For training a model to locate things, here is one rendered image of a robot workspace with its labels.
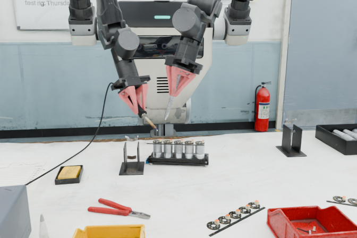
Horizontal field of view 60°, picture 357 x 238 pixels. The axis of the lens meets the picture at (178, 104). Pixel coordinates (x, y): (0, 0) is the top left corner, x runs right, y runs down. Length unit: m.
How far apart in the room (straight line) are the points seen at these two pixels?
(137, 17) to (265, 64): 2.55
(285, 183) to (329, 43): 3.21
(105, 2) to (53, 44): 2.56
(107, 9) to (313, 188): 0.69
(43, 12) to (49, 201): 2.85
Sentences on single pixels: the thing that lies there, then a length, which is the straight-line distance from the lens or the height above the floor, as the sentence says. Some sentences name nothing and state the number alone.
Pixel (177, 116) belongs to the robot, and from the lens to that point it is 1.22.
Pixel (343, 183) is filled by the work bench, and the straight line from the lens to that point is 0.84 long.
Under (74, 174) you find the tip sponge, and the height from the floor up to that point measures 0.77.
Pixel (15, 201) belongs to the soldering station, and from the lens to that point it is 0.55.
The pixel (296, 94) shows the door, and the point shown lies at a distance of 3.80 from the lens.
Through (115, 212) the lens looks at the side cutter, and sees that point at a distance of 0.64.
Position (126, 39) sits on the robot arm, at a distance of 0.85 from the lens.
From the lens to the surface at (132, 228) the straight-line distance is 0.56.
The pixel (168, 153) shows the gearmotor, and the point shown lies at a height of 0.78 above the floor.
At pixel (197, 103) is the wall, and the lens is 3.49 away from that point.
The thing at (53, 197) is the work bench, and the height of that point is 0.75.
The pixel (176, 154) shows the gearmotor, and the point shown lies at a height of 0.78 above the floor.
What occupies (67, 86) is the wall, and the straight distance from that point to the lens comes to 3.47.
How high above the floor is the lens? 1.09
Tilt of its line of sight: 13 degrees down
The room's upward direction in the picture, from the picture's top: straight up
